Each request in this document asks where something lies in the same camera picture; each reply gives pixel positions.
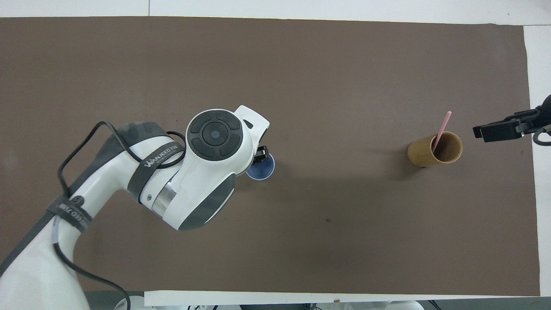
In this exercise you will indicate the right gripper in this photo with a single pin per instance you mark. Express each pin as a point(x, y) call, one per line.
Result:
point(543, 115)

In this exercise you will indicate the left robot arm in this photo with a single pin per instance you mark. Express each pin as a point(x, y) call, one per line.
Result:
point(206, 172)

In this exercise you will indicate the pink chopstick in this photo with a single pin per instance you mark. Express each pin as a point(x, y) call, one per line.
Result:
point(444, 125)

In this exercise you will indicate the bamboo cup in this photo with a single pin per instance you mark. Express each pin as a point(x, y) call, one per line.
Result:
point(419, 153)

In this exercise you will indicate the blue cup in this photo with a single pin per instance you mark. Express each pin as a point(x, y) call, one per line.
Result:
point(262, 171)

